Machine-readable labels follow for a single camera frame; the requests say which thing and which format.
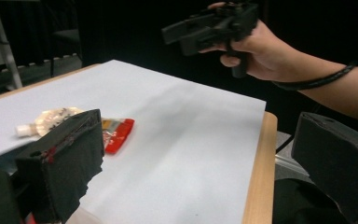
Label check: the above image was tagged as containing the white background table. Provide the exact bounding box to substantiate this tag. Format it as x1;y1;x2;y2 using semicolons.
0;0;23;91

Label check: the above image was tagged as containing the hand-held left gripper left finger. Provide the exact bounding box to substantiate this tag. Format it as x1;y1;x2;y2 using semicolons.
14;108;105;224

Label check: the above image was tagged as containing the white spout pouch red end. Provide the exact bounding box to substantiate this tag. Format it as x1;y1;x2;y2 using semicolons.
14;106;136;155

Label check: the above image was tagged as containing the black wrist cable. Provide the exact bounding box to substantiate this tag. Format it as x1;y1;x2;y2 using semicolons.
272;63;357;91

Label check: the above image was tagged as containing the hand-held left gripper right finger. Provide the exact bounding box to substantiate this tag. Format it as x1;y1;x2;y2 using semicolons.
291;111;358;222

